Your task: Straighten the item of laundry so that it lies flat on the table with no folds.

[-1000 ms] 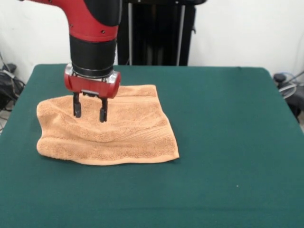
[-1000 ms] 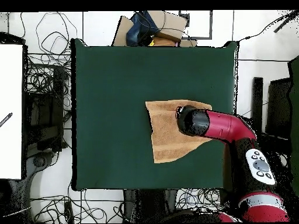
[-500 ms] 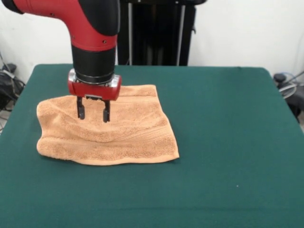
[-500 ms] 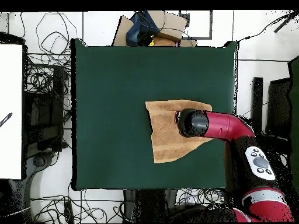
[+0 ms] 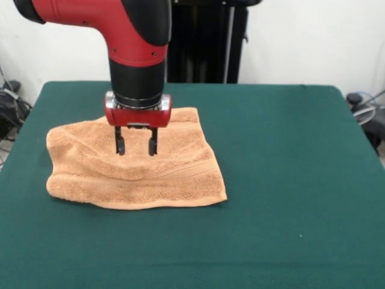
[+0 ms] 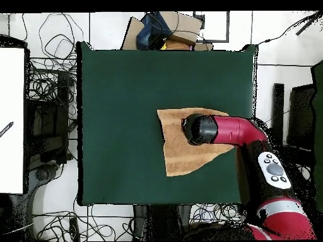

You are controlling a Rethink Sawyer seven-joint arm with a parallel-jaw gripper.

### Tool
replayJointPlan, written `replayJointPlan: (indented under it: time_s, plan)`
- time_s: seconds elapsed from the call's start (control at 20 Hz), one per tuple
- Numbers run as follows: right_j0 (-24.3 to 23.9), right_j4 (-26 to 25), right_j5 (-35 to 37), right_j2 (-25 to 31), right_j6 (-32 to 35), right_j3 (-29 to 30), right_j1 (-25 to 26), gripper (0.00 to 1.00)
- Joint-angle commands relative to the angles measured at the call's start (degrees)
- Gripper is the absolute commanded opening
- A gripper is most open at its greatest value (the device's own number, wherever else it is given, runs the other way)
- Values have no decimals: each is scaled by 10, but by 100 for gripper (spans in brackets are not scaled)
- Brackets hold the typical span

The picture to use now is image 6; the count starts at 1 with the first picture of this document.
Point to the black power strip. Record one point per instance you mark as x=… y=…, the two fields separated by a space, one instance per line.
x=74 y=227

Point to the black upright bar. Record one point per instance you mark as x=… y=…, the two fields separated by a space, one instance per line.
x=278 y=100

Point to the orange brown cloth item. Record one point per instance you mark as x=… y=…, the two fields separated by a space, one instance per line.
x=176 y=45

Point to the black panel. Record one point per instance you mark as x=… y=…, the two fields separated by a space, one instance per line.
x=301 y=116

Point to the striped black rod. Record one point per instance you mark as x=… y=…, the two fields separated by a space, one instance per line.
x=6 y=129

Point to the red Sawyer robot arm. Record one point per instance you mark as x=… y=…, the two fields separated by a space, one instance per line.
x=237 y=131

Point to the white board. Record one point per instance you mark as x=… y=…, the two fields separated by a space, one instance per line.
x=12 y=100

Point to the dark stand foot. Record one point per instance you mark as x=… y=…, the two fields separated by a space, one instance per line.
x=43 y=174

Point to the orange terry towel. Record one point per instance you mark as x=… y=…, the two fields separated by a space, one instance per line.
x=181 y=158

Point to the flat cardboard sheet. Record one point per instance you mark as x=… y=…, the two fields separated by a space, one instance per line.
x=132 y=35

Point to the large cardboard box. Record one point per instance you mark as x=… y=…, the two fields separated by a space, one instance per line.
x=181 y=25

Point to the dark green table cloth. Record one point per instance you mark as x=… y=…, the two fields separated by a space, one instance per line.
x=113 y=83

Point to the black equipment rack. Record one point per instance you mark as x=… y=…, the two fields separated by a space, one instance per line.
x=50 y=121

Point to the blue bag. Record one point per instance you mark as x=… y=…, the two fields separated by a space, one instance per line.
x=149 y=35

